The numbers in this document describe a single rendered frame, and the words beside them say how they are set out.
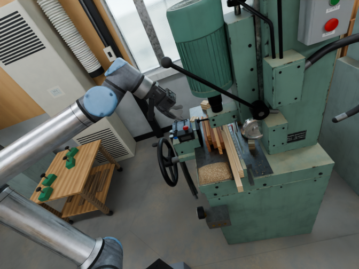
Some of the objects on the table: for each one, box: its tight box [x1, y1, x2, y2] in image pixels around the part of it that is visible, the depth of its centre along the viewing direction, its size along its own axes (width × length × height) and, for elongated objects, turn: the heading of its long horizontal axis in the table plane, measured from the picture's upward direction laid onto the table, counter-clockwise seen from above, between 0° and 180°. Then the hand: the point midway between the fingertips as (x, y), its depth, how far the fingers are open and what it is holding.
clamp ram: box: [193, 119, 203, 143], centre depth 99 cm, size 9×8×9 cm
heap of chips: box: [198, 162, 232, 185], centre depth 81 cm, size 9×14×4 cm, turn 111°
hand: (180, 118), depth 88 cm, fingers closed
